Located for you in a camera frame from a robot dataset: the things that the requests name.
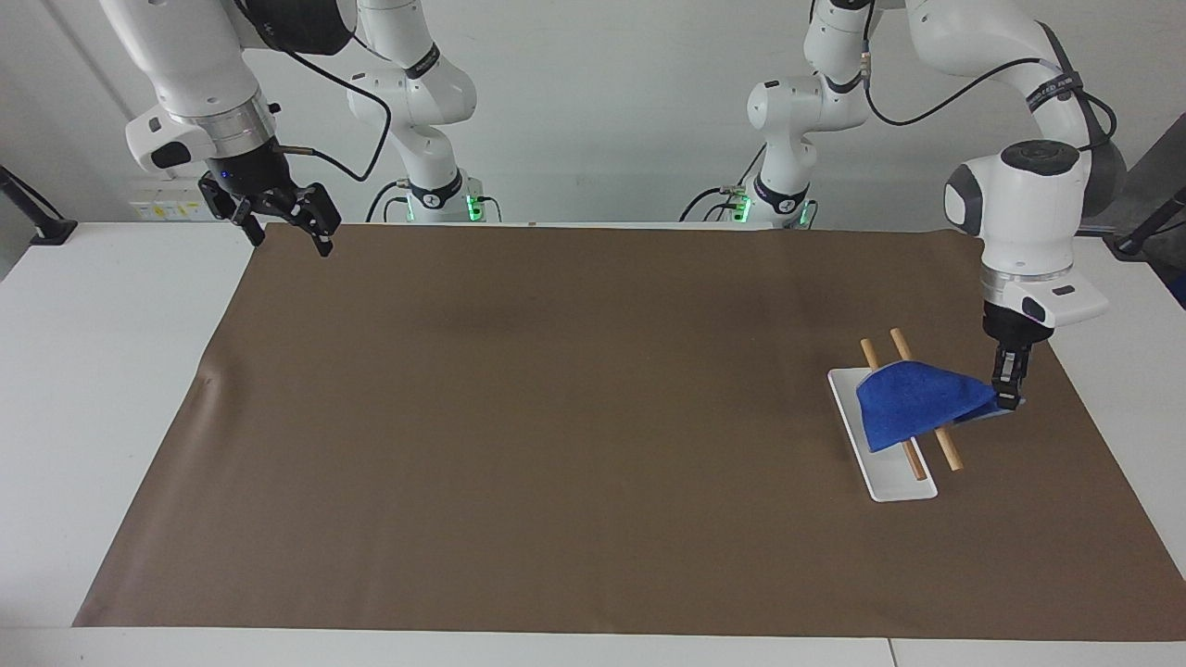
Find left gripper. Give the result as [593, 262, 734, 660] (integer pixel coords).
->
[983, 302, 1055, 350]

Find blue towel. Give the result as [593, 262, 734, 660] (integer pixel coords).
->
[855, 362, 1007, 454]

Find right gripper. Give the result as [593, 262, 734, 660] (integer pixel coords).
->
[197, 138, 343, 258]

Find black stand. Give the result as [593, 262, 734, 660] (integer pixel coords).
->
[0, 164, 79, 247]
[1111, 185, 1186, 261]

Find black cable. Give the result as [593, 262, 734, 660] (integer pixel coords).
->
[365, 179, 414, 224]
[678, 144, 770, 223]
[273, 37, 395, 183]
[862, 42, 1120, 155]

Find white wall socket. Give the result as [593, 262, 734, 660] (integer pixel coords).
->
[129, 189, 220, 222]

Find white rectangular tray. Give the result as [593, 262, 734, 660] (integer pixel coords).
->
[826, 327, 965, 504]

